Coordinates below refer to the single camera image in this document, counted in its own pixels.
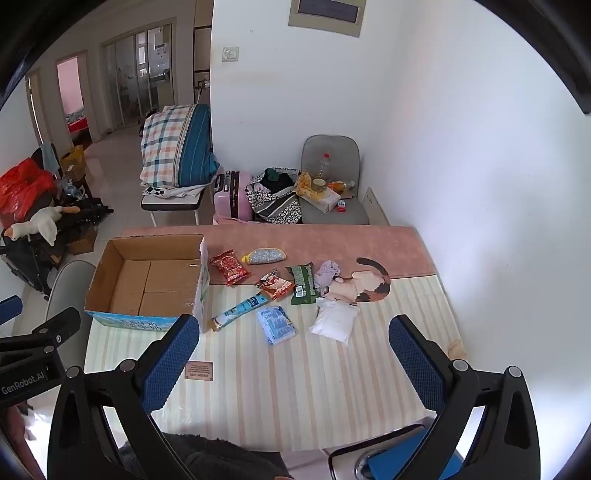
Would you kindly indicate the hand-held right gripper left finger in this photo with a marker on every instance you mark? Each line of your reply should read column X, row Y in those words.
column 171, row 364

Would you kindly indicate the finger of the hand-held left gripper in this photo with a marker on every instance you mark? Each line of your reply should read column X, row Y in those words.
column 51, row 330
column 9, row 310

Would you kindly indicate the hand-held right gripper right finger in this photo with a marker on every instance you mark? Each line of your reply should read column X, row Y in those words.
column 415, row 364

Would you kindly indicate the long blue white packet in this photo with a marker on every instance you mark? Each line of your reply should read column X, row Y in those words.
column 240, row 310

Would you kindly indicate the white powder bag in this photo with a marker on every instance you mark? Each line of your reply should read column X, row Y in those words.
column 333, row 321

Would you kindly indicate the blue tissue packet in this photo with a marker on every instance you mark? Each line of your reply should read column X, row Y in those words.
column 275, row 324

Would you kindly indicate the red snack packet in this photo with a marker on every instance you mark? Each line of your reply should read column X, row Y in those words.
column 229, row 267

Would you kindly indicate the lilac cloth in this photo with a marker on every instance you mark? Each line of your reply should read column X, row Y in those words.
column 327, row 272

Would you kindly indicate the orange cartoon snack packet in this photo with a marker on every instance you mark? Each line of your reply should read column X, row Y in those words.
column 275, row 286

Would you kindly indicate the green snack packet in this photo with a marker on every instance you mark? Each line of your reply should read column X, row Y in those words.
column 302, row 281

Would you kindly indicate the silver glitter pouch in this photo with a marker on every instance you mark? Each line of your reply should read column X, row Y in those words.
column 265, row 256

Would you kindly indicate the grey round chair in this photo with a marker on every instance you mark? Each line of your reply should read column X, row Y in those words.
column 69, row 286

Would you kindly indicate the black folding rack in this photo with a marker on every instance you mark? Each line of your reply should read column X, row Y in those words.
column 27, row 263

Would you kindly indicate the blue seat chair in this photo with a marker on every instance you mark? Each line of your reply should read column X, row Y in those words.
column 401, row 450

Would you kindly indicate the small brown cardboard box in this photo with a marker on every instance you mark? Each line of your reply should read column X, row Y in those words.
column 83, row 242

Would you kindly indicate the white goose plush toy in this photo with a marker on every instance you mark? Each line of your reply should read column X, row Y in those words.
column 44, row 221

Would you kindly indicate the dark fuzzy garment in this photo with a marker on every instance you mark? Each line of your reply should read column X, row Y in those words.
column 207, row 454

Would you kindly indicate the red plastic bag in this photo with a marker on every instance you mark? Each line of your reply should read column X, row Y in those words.
column 21, row 184

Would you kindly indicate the pink folded cloth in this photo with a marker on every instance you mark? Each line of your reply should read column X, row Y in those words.
column 231, row 219

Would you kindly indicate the light blue cloth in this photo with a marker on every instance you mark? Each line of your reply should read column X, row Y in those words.
column 47, row 157

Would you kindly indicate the black white bench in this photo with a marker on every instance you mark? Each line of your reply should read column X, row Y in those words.
column 171, row 205

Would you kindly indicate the white flat panel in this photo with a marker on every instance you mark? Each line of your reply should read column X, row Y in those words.
column 376, row 207

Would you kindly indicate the white patterned cloth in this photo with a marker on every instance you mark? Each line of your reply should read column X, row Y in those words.
column 161, row 191

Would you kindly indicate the small red packet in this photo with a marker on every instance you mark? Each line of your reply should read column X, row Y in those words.
column 341, row 206

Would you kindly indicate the pink suitcase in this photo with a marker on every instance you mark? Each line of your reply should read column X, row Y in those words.
column 228, row 198

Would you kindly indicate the white wrapped box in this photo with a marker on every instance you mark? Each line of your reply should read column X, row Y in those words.
column 323, row 201

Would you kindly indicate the black white patterned bag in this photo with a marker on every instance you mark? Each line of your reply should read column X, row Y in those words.
column 277, row 207

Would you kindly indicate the red bed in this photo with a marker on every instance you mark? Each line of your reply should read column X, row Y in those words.
column 77, row 124

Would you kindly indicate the brown tape roll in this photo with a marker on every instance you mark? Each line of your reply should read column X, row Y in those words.
column 319, row 184

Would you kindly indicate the yellow plastic bag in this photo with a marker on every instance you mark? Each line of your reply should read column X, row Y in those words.
column 304, row 184

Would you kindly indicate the clear plastic bottle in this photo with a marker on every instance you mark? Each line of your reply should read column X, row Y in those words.
column 323, row 168

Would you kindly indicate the plaid folded quilt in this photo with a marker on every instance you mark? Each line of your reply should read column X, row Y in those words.
column 171, row 138

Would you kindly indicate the grey padded chair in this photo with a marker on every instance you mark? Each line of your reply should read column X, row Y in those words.
column 330, row 147

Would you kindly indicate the glass sliding door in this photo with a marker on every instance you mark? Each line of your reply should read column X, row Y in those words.
column 138, row 74

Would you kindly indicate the white wall switch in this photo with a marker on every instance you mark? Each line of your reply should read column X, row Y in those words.
column 231, row 54

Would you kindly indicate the framed wall panel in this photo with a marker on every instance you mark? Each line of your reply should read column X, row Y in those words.
column 325, row 18

